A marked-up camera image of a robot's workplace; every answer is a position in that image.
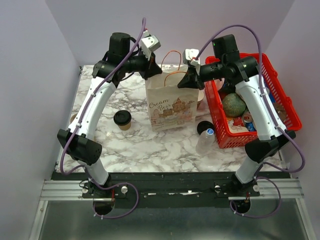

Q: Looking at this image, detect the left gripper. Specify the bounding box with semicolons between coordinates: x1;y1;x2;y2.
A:
122;47;163;81

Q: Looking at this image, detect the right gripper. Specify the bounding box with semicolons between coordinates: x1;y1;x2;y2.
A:
177;60;225;91

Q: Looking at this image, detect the paper takeout bag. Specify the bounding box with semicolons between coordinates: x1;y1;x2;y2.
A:
145;59;199;132

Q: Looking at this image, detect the black coffee cup lid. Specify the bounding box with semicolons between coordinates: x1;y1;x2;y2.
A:
113;110;132;126

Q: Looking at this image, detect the brown paper coffee cup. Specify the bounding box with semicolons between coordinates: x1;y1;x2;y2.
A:
118;122;132;131

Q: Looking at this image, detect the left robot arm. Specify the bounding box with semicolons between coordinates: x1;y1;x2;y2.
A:
57;30;162;198

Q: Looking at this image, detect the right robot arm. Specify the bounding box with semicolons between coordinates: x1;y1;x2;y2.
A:
177;34;296;196

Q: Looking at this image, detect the stack of black lids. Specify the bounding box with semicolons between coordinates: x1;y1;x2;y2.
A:
196;120;215;135

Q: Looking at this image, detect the green melon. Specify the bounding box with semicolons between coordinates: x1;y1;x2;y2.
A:
222;93;247;118

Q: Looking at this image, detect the clear plastic water bottle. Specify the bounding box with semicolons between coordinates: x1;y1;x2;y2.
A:
195;128;216;156

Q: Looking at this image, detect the cardboard cup carrier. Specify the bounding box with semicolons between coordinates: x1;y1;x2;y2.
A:
69;113;78;124

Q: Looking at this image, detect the red plastic basket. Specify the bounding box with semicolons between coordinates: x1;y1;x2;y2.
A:
204;53;303;149

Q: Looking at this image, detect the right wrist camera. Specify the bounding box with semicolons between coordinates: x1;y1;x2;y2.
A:
182;48;201;75

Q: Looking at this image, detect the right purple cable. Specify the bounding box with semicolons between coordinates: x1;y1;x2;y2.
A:
192;24;306;219

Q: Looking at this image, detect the purple cable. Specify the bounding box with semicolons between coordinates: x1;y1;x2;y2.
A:
59;17;139;219
192;24;306;219

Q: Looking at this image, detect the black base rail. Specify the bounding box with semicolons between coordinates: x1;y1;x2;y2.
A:
82;172;260;209

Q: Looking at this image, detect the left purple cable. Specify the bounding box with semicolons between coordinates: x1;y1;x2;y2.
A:
59;17;139;219

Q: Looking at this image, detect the aluminium frame rail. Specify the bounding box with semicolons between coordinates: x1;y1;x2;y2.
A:
40;178;305;202

